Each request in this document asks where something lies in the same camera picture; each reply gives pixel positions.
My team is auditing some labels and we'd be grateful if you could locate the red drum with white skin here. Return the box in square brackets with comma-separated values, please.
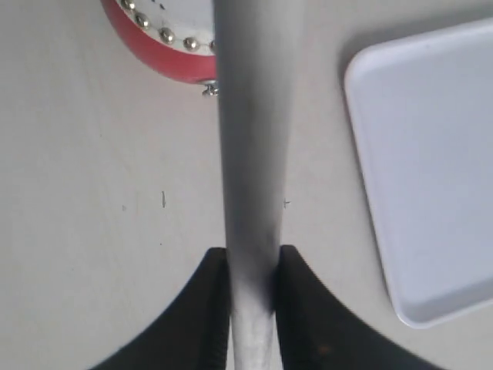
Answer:
[102, 0, 219, 96]

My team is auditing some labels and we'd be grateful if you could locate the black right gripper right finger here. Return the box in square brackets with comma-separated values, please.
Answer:
[275, 245, 435, 369]

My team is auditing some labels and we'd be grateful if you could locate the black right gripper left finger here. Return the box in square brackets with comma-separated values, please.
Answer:
[95, 247, 230, 369]

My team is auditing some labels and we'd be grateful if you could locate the white rectangular plastic tray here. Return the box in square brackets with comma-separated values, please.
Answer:
[344, 18, 492, 328]

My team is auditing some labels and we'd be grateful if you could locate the white drumstick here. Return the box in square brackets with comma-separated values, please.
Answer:
[213, 1, 304, 369]

